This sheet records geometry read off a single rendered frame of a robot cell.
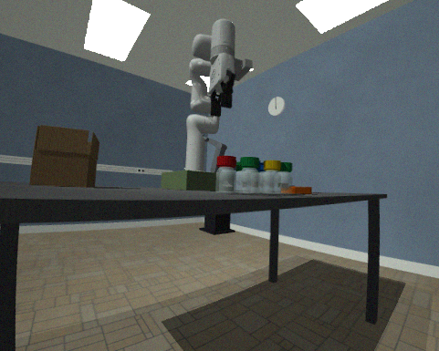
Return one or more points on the brown cardboard box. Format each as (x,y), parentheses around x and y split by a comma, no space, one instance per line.
(57,160)

